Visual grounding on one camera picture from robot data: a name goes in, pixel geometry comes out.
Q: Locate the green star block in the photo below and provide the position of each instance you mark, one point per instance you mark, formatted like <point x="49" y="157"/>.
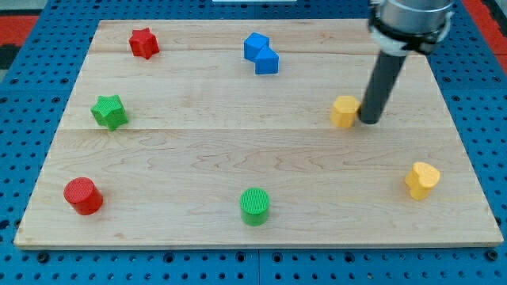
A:
<point x="109" y="112"/>

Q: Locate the red cylinder block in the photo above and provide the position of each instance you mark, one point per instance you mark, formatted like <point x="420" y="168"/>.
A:
<point x="82" y="194"/>

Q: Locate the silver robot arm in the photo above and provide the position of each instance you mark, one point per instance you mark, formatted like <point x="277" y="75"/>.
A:
<point x="400" y="27"/>

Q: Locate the blue cube block front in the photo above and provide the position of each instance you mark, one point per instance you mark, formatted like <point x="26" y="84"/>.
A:
<point x="266" y="61"/>

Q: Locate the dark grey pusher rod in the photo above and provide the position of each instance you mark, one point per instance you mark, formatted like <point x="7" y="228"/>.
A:
<point x="382" y="80"/>

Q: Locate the wooden board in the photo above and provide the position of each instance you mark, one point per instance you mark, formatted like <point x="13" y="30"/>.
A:
<point x="203" y="128"/>

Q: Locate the blue cube block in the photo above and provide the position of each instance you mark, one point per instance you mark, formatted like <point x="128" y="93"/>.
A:
<point x="253" y="44"/>
<point x="266" y="61"/>

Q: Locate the green cylinder block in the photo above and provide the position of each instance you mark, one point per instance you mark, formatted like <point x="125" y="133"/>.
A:
<point x="254" y="204"/>

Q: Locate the blue cube block rear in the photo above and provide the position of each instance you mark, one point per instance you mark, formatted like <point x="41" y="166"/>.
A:
<point x="253" y="44"/>

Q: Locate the yellow heart block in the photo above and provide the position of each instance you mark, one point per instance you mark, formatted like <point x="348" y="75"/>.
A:
<point x="421" y="179"/>

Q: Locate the yellow hexagon block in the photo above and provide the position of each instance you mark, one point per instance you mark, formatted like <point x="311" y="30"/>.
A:
<point x="344" y="110"/>

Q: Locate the red star block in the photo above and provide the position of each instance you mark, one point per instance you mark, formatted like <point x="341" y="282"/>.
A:
<point x="143" y="43"/>

